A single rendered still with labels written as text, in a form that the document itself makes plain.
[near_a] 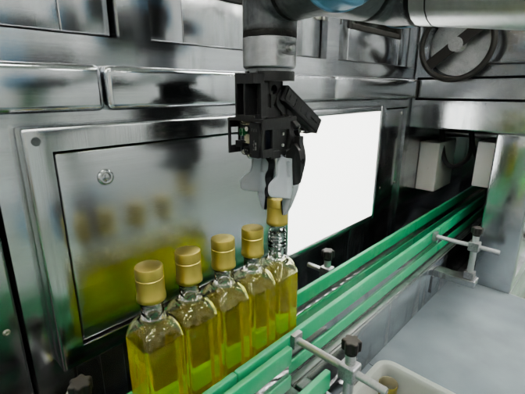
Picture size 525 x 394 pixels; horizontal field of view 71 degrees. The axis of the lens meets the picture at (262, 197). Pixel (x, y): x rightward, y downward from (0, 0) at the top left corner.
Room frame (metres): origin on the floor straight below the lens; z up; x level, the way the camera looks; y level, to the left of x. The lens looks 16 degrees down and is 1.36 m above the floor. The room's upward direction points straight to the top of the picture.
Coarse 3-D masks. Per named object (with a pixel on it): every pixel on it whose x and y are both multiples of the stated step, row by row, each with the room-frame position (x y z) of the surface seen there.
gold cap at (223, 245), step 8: (216, 240) 0.47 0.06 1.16; (224, 240) 0.47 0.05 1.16; (232, 240) 0.48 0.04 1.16; (216, 248) 0.47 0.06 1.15; (224, 248) 0.47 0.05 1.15; (232, 248) 0.47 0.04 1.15; (216, 256) 0.47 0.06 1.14; (224, 256) 0.47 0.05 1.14; (232, 256) 0.47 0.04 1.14; (216, 264) 0.47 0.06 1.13; (224, 264) 0.47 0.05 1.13; (232, 264) 0.47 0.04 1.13
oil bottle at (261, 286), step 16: (240, 272) 0.52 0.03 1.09; (256, 272) 0.51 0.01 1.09; (256, 288) 0.49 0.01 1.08; (272, 288) 0.52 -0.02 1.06; (256, 304) 0.49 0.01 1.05; (272, 304) 0.52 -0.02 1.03; (256, 320) 0.49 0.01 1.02; (272, 320) 0.52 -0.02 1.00; (256, 336) 0.49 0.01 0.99; (272, 336) 0.52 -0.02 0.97; (256, 352) 0.49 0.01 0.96
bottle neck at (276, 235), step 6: (270, 228) 0.57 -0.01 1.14; (276, 228) 0.58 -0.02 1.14; (282, 228) 0.57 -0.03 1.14; (270, 234) 0.56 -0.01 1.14; (276, 234) 0.55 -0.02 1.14; (282, 234) 0.55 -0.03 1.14; (270, 240) 0.56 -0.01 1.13; (276, 240) 0.55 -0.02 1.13; (282, 240) 0.55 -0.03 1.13; (270, 246) 0.56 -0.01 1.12; (276, 246) 0.55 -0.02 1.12; (282, 246) 0.55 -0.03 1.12; (270, 252) 0.56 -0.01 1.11; (276, 252) 0.55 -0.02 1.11; (282, 252) 0.56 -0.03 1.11; (270, 258) 0.56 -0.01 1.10; (276, 258) 0.55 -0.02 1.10; (282, 258) 0.55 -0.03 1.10
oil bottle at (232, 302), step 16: (208, 288) 0.47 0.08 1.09; (224, 288) 0.47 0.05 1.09; (240, 288) 0.47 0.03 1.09; (224, 304) 0.45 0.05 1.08; (240, 304) 0.47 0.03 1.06; (224, 320) 0.45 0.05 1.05; (240, 320) 0.47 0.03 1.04; (224, 336) 0.45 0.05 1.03; (240, 336) 0.47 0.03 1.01; (224, 352) 0.45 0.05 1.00; (240, 352) 0.47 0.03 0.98; (224, 368) 0.45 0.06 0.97
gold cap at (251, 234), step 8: (248, 224) 0.54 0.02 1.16; (256, 224) 0.54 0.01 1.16; (248, 232) 0.51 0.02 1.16; (256, 232) 0.51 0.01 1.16; (248, 240) 0.51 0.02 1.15; (256, 240) 0.51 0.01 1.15; (248, 248) 0.51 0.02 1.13; (256, 248) 0.51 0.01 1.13; (248, 256) 0.51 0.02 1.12; (256, 256) 0.51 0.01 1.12
